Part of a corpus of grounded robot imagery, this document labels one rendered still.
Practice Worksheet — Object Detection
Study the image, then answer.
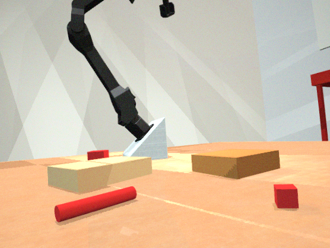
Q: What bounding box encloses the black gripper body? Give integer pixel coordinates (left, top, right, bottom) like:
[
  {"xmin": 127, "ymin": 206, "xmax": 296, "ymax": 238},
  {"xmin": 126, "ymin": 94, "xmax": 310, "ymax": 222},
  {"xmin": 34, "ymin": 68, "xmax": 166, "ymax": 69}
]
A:
[{"xmin": 159, "ymin": 0, "xmax": 175, "ymax": 18}]

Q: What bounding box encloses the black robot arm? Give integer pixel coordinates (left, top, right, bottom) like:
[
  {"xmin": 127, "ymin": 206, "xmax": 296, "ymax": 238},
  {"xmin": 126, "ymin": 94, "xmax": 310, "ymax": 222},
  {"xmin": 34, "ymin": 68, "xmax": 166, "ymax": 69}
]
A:
[{"xmin": 67, "ymin": 0, "xmax": 154, "ymax": 142}]

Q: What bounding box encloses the red cylinder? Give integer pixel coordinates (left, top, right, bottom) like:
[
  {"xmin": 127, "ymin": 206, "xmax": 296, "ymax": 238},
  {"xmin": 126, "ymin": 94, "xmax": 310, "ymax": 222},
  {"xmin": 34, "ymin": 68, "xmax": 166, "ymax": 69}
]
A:
[{"xmin": 54, "ymin": 186, "xmax": 137, "ymax": 222}]

